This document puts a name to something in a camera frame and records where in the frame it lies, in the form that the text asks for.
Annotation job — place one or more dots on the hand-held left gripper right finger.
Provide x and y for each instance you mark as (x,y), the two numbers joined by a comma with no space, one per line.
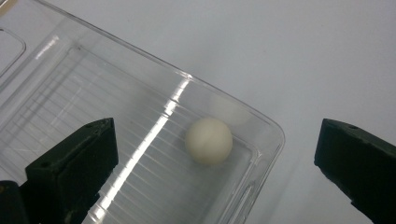
(361,165)

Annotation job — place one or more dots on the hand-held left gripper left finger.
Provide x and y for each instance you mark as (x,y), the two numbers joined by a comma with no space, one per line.
(71,174)

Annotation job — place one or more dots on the clear plastic tray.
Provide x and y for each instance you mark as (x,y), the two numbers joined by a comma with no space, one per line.
(130,102)

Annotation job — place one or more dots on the white ball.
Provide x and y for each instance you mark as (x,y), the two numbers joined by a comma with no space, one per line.
(208,141)

